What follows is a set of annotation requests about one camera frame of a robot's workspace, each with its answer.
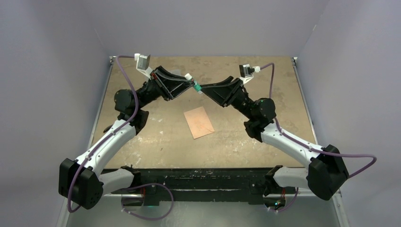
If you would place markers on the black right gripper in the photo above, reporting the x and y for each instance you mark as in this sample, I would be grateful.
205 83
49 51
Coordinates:
223 92

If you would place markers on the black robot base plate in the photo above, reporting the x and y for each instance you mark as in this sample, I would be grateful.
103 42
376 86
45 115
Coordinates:
151 194

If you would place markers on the aluminium frame rail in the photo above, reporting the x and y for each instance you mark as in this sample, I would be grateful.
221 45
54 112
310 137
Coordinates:
272 182

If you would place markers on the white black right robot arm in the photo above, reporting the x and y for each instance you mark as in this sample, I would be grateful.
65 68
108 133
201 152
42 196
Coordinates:
324 170

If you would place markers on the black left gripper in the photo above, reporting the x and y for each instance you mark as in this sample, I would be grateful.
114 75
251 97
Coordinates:
158 86

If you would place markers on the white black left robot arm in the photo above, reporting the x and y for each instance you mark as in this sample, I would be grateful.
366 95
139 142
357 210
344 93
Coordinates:
82 180

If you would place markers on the green white glue stick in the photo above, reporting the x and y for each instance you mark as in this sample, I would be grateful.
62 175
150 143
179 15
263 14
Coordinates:
196 85

